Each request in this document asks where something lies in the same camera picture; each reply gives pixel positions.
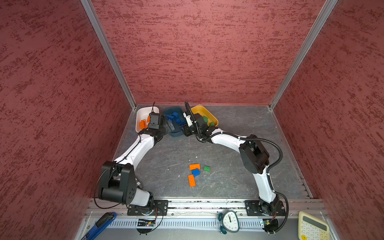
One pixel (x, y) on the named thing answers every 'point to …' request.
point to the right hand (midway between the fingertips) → (183, 128)
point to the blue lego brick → (175, 114)
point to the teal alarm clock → (228, 221)
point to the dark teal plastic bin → (178, 131)
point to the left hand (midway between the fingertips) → (166, 129)
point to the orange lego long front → (191, 180)
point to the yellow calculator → (311, 228)
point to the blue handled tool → (101, 225)
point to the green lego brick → (205, 119)
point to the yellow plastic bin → (204, 112)
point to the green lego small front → (207, 168)
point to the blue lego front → (195, 172)
